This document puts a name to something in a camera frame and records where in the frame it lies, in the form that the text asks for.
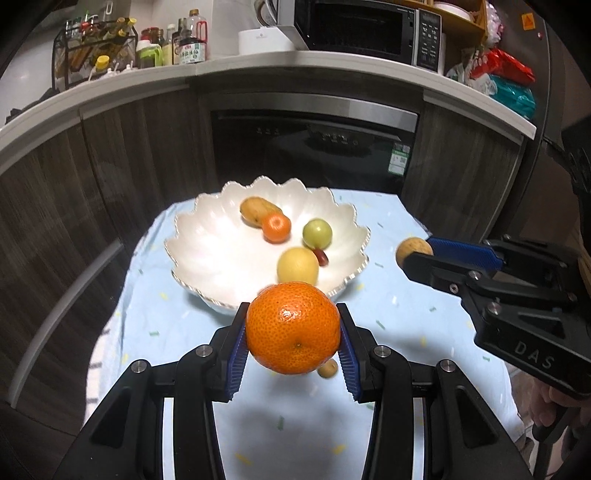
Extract white plastic bag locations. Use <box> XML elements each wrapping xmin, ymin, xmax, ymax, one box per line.
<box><xmin>445</xmin><ymin>62</ymin><xmax>496</xmax><ymax>96</ymax></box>

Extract dark refrigerator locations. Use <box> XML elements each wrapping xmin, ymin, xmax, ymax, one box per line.
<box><xmin>521</xmin><ymin>0</ymin><xmax>591</xmax><ymax>232</ymax></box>

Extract yellow citrus fruit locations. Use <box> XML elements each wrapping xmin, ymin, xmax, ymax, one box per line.
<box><xmin>276</xmin><ymin>247</ymin><xmax>320</xmax><ymax>285</ymax></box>

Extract wooden shelf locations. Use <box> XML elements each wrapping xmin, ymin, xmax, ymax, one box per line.
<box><xmin>416</xmin><ymin>0</ymin><xmax>491</xmax><ymax>48</ymax></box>

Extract green apple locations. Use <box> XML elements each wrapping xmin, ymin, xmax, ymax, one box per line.
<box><xmin>302</xmin><ymin>219</ymin><xmax>334</xmax><ymax>248</ymax></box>

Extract black microwave oven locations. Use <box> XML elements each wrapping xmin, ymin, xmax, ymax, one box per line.
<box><xmin>276</xmin><ymin>0</ymin><xmax>445</xmax><ymax>73</ymax></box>

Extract teal plastic bag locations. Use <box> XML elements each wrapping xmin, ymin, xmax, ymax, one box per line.
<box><xmin>488</xmin><ymin>76</ymin><xmax>537</xmax><ymax>121</ymax></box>

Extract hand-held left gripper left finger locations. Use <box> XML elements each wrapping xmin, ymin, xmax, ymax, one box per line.
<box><xmin>55</xmin><ymin>302</ymin><xmax>250</xmax><ymax>480</ymax></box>

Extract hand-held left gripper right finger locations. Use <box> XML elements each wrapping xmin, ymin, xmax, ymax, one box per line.
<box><xmin>337</xmin><ymin>303</ymin><xmax>522</xmax><ymax>480</ymax></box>

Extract brown potato in bowl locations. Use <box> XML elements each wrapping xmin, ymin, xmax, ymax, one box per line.
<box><xmin>239</xmin><ymin>196</ymin><xmax>283</xmax><ymax>228</ymax></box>

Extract white dishes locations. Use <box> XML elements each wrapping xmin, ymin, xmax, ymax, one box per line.
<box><xmin>433</xmin><ymin>2</ymin><xmax>472</xmax><ymax>20</ymax></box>

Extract person's right hand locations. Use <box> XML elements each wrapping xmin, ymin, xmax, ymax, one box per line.
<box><xmin>529</xmin><ymin>384</ymin><xmax>591</xmax><ymax>445</ymax></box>

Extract black wire spice rack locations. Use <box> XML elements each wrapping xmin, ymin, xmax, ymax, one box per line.
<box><xmin>52</xmin><ymin>17</ymin><xmax>140</xmax><ymax>89</ymax></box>

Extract soy sauce bottle red handle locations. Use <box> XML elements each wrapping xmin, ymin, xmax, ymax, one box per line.
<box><xmin>178</xmin><ymin>10</ymin><xmax>208</xmax><ymax>65</ymax></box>

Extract red plastic bag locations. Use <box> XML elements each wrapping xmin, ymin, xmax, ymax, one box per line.
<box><xmin>470</xmin><ymin>48</ymin><xmax>537</xmax><ymax>85</ymax></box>

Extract light blue patterned tablecloth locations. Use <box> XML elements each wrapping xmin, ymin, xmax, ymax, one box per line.
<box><xmin>83</xmin><ymin>186</ymin><xmax>523</xmax><ymax>480</ymax></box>

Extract large orange tangerine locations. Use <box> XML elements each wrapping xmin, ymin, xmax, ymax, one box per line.
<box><xmin>246</xmin><ymin>282</ymin><xmax>343</xmax><ymax>375</ymax></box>

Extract white scalloped bowl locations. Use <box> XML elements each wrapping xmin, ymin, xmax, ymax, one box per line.
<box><xmin>164</xmin><ymin>175</ymin><xmax>370</xmax><ymax>315</ymax></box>

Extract small orange tangerine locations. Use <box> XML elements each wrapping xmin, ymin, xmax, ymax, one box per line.
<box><xmin>262</xmin><ymin>213</ymin><xmax>292</xmax><ymax>243</ymax></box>

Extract green oil bottle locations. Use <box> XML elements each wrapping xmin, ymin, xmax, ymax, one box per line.
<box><xmin>137</xmin><ymin>41</ymin><xmax>163</xmax><ymax>69</ymax></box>

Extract dark wood cabinet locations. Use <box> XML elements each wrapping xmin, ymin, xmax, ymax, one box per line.
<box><xmin>399</xmin><ymin>100</ymin><xmax>528</xmax><ymax>234</ymax></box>
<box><xmin>0</xmin><ymin>78</ymin><xmax>219</xmax><ymax>370</ymax></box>

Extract white box appliance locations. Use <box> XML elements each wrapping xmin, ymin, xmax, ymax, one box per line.
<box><xmin>238</xmin><ymin>28</ymin><xmax>297</xmax><ymax>54</ymax></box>

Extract built-in oven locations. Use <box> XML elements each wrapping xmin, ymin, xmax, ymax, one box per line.
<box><xmin>209</xmin><ymin>108</ymin><xmax>419</xmax><ymax>195</ymax></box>

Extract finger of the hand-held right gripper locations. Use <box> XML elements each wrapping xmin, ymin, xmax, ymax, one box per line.
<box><xmin>402</xmin><ymin>252</ymin><xmax>571</xmax><ymax>308</ymax></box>
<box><xmin>427</xmin><ymin>234</ymin><xmax>579</xmax><ymax>271</ymax></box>

